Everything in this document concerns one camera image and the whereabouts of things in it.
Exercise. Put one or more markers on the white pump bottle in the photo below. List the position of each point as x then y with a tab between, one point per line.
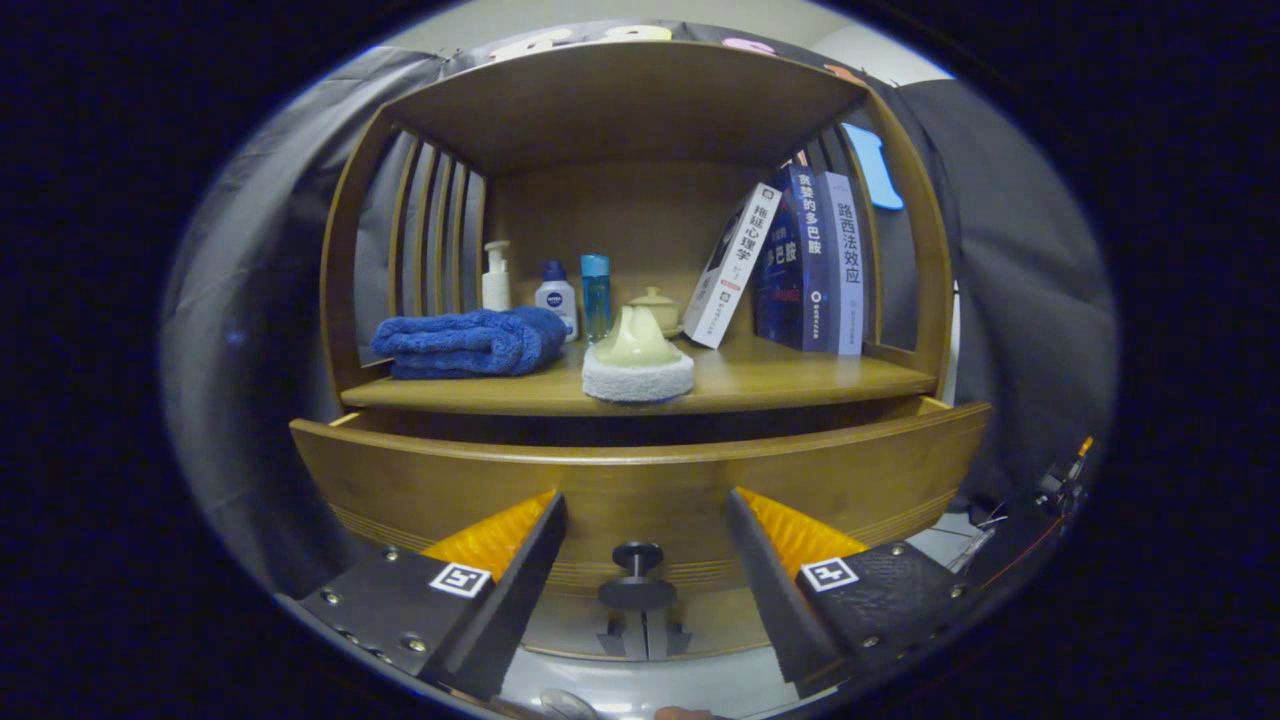
496	285

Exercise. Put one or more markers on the wooden cabinet door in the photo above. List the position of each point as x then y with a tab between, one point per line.
715	620
570	625

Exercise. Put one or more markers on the cream cleaning brush white pad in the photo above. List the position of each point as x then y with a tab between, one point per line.
637	370

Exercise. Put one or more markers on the wooden cabinet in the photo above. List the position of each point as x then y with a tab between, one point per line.
620	100

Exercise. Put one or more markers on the folded blue towel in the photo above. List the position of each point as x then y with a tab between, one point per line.
450	340

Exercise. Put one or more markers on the pale grey-blue book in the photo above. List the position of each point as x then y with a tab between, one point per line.
848	270

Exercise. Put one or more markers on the orange and black device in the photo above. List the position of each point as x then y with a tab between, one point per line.
1060	490

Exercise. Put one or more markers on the dark blue book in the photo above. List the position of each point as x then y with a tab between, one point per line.
800	270

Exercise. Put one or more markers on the clear blue bottle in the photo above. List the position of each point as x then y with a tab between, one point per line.
596	295

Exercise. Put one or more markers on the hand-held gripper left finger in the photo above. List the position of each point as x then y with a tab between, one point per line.
520	590

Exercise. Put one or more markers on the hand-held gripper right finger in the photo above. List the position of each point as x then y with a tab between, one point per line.
775	600

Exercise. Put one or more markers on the beige lidded tea cup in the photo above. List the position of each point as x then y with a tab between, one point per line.
662	300

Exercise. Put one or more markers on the white bottle with blue cap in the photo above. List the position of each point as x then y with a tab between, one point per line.
556	295

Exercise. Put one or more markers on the white book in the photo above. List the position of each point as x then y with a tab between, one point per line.
735	265

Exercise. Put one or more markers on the wooden countertop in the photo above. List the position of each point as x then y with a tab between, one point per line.
780	375

